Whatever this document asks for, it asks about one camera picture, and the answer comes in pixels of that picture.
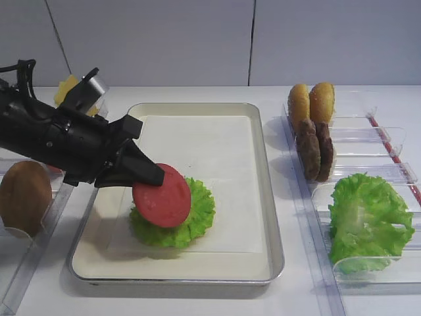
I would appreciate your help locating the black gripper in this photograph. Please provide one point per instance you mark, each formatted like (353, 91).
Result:
(94, 150)

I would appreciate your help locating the red tomato slice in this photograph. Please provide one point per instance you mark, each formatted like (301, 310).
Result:
(166, 206)

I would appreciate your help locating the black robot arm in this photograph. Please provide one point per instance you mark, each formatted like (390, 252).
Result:
(21, 113)

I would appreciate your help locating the green lettuce leaf on tray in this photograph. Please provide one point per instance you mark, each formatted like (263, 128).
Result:
(198, 221)

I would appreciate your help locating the yellow cheese slice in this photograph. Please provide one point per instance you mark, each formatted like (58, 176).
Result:
(64, 87)

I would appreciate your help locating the left brown meat patty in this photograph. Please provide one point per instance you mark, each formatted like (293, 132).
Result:
(308, 148)

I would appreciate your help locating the brown meat patty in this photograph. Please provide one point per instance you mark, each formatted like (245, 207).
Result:
(326, 151)
(308, 148)

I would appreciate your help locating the right brown meat patty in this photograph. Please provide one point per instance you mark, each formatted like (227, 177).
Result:
(326, 151)

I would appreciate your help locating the green lettuce leaf in rack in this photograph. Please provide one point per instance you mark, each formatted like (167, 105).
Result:
(370, 223)

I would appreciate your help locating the white paper liner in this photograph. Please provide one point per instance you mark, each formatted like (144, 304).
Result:
(219, 151)

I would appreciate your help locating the cream metal tray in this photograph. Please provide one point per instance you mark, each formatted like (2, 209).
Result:
(107, 250)

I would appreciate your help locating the brown fried chicken patty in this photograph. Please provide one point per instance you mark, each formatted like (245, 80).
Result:
(25, 196)

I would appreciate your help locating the left clear acrylic rack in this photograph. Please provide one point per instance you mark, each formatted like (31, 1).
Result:
(21, 253)

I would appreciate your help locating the clear acrylic rack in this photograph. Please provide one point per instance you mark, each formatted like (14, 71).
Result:
(21, 253)
(357, 285)

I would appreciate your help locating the left burger bun half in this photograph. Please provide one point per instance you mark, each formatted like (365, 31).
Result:
(298, 104)

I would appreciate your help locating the right clear acrylic rack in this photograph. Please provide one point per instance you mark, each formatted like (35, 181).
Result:
(357, 285)

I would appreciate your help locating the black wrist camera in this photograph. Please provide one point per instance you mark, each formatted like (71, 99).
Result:
(87, 96)

